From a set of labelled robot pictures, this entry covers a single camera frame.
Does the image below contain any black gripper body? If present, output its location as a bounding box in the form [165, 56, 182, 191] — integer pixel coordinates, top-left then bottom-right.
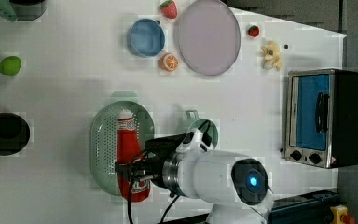
[115, 133, 186, 189]

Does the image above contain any red ketchup bottle toy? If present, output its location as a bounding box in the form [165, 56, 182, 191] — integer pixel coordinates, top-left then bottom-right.
[117, 109, 151, 203]

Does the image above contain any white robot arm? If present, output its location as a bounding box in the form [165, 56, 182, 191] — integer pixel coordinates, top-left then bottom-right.
[115, 133, 274, 224]

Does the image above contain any green oval strainer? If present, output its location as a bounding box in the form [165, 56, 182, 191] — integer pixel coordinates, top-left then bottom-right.
[90, 101, 155, 196]

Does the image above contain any green mug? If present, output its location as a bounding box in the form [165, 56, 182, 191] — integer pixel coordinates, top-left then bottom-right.
[176, 109, 219, 147]

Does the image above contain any orange slice toy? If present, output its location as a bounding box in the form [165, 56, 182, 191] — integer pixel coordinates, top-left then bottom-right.
[160, 53, 179, 72]

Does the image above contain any blue bowl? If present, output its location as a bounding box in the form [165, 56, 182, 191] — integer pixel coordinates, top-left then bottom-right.
[126, 19, 165, 57]

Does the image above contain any purple round plate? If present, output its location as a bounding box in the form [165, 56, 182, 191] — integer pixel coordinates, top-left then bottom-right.
[177, 0, 241, 76]

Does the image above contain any black cylinder lower left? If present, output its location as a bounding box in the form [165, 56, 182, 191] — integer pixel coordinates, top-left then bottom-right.
[0, 113, 31, 156]

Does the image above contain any black cylinder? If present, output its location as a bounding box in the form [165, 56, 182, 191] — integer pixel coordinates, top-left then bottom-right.
[9, 0, 48, 21]
[0, 113, 31, 156]

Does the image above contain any pink strawberry toy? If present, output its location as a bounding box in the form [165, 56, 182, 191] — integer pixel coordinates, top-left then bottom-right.
[159, 0, 178, 19]

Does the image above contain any red strawberry toy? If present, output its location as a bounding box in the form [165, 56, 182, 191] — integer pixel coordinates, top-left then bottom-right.
[248, 25, 260, 37]

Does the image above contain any green lime toy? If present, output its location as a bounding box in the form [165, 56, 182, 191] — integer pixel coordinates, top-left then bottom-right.
[0, 56, 21, 76]

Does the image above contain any silver black toaster oven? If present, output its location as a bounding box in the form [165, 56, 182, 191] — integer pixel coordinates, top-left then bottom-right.
[284, 69, 358, 169]

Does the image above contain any yellow red emergency button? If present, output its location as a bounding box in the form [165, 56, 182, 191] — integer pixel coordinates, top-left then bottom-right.
[330, 205, 356, 224]

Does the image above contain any black cylinder upper left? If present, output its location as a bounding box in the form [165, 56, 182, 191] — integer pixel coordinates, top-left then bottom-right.
[9, 0, 48, 21]

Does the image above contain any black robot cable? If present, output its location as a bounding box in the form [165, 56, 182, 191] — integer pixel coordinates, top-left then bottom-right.
[126, 148, 181, 224]

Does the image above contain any dark blue rail base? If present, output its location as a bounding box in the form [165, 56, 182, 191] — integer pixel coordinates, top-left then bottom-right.
[268, 190, 340, 224]

